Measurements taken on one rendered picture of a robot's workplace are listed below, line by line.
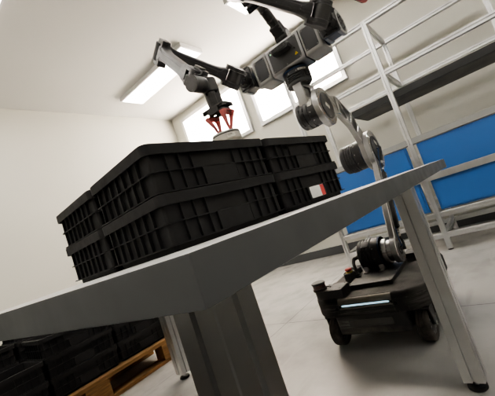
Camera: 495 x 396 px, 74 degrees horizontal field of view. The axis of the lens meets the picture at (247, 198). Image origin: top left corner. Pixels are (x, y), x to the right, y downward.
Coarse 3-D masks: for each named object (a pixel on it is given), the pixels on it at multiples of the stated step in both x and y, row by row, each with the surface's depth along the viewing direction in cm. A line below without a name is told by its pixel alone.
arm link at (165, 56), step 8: (160, 40) 142; (160, 48) 140; (168, 48) 142; (160, 56) 139; (168, 56) 134; (176, 56) 137; (160, 64) 145; (168, 64) 133; (176, 64) 127; (184, 64) 123; (176, 72) 128; (184, 72) 122; (192, 72) 118
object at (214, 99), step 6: (216, 90) 116; (204, 96) 118; (210, 96) 116; (216, 96) 116; (210, 102) 116; (216, 102) 115; (222, 102) 113; (228, 102) 115; (210, 108) 116; (204, 114) 118
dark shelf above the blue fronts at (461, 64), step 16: (448, 64) 245; (464, 64) 239; (480, 64) 255; (416, 80) 258; (432, 80) 252; (448, 80) 270; (384, 96) 274; (400, 96) 267; (416, 96) 289; (352, 112) 291; (368, 112) 289; (384, 112) 313
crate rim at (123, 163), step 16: (160, 144) 70; (176, 144) 73; (192, 144) 76; (208, 144) 80; (224, 144) 83; (240, 144) 88; (256, 144) 93; (128, 160) 70; (112, 176) 76; (96, 192) 83
